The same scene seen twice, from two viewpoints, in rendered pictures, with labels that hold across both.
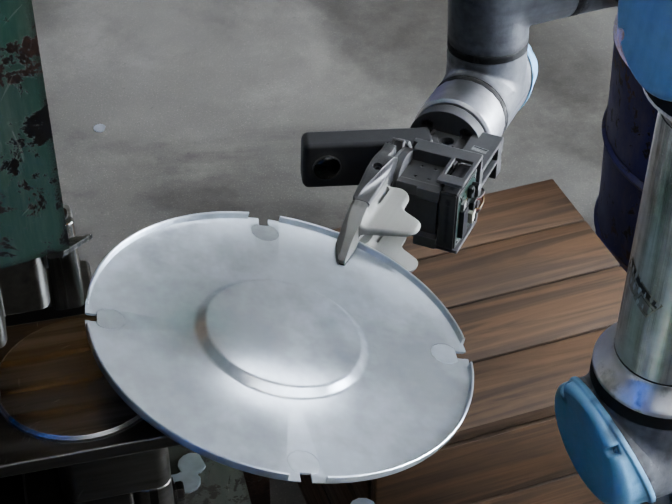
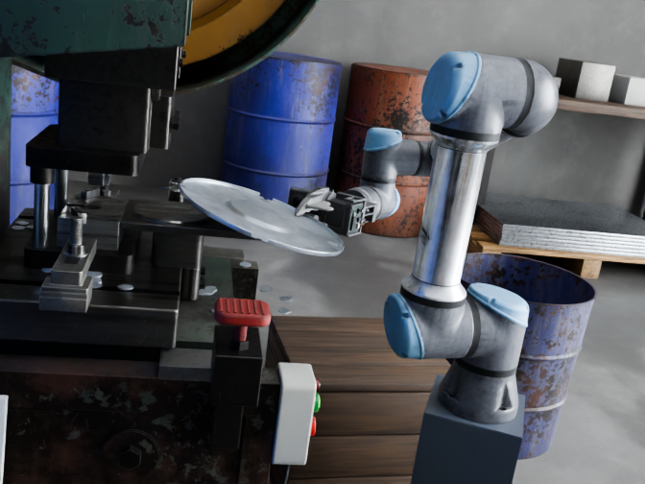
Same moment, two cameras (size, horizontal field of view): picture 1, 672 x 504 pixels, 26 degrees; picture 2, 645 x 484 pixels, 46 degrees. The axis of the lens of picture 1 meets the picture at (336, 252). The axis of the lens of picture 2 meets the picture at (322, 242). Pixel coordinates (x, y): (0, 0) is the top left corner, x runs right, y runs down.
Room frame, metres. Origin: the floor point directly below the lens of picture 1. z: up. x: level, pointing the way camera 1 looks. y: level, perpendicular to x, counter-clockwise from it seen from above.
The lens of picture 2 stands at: (-0.44, -0.14, 1.13)
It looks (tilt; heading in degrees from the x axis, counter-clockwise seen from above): 17 degrees down; 4
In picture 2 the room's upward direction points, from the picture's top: 8 degrees clockwise
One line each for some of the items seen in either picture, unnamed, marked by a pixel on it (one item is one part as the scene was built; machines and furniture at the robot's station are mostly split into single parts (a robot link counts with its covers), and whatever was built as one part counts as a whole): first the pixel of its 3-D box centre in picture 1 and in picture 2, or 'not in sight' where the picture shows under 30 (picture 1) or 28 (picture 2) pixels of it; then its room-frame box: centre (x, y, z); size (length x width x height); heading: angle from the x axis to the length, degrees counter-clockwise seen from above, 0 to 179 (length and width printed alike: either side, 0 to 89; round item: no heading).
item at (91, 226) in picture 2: not in sight; (94, 220); (0.71, 0.30, 0.76); 0.15 x 0.09 x 0.05; 14
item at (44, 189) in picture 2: not in sight; (41, 201); (0.62, 0.35, 0.81); 0.02 x 0.02 x 0.14
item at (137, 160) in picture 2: not in sight; (91, 156); (0.71, 0.31, 0.86); 0.20 x 0.16 x 0.05; 14
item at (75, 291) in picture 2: not in sight; (74, 254); (0.55, 0.26, 0.76); 0.17 x 0.06 x 0.10; 14
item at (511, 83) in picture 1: (486, 84); (375, 200); (1.16, -0.14, 0.76); 0.11 x 0.08 x 0.09; 156
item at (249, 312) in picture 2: not in sight; (240, 333); (0.45, 0.00, 0.72); 0.07 x 0.06 x 0.08; 104
